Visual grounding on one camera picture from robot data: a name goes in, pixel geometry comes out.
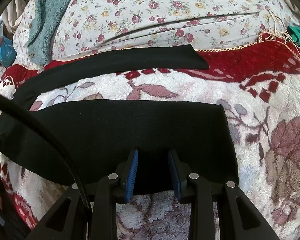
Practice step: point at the black pants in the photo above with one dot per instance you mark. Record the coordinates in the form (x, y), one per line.
(115, 130)

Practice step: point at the teal fleece blanket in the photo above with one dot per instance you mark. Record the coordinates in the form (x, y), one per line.
(50, 17)

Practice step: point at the red white floral fleece blanket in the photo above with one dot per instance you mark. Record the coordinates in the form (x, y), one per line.
(190, 92)

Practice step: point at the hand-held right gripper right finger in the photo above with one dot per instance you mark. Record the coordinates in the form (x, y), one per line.
(175, 177)

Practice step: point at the beige cloth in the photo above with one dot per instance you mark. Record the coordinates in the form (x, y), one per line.
(16, 12)

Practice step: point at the tangled beige yarn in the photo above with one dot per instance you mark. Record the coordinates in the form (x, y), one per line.
(273, 27)

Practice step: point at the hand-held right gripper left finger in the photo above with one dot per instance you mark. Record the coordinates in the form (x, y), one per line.
(131, 177)

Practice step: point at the blue plastic bag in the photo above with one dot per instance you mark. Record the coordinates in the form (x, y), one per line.
(6, 51)

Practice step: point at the white rose print quilt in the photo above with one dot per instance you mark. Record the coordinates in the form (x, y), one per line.
(165, 17)

